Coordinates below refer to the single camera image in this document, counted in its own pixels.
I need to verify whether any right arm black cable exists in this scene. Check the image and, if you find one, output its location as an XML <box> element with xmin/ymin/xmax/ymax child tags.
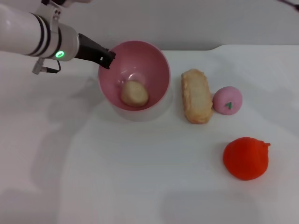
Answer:
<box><xmin>278</xmin><ymin>0</ymin><xmax>299</xmax><ymax>13</ymax></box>

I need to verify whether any round beige egg yolk pastry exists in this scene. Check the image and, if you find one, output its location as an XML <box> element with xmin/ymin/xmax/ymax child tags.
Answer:
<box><xmin>120</xmin><ymin>80</ymin><xmax>150</xmax><ymax>108</ymax></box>

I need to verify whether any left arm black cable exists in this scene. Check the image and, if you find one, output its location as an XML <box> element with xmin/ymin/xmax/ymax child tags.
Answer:
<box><xmin>32</xmin><ymin>58</ymin><xmax>62</xmax><ymax>75</ymax></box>

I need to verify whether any pink plastic bowl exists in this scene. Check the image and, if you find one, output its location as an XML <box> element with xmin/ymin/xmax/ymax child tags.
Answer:
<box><xmin>97</xmin><ymin>40</ymin><xmax>174</xmax><ymax>122</ymax></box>

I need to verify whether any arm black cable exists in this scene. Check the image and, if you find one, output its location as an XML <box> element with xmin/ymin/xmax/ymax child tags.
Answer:
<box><xmin>278</xmin><ymin>0</ymin><xmax>299</xmax><ymax>13</ymax></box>
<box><xmin>32</xmin><ymin>58</ymin><xmax>62</xmax><ymax>75</ymax></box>

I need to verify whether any red-orange persimmon toy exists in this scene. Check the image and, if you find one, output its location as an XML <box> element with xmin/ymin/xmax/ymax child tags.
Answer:
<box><xmin>222</xmin><ymin>136</ymin><xmax>271</xmax><ymax>182</ymax></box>

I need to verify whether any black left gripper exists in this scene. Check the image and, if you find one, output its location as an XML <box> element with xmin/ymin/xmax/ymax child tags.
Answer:
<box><xmin>74</xmin><ymin>33</ymin><xmax>117</xmax><ymax>70</ymax></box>

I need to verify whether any long golden bread loaf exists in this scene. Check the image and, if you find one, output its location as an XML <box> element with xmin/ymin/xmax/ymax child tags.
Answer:
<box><xmin>181</xmin><ymin>68</ymin><xmax>214</xmax><ymax>125</ymax></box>

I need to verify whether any pink bun with green leaf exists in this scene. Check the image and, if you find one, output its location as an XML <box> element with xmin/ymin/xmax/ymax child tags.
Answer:
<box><xmin>212</xmin><ymin>86</ymin><xmax>243</xmax><ymax>116</ymax></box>

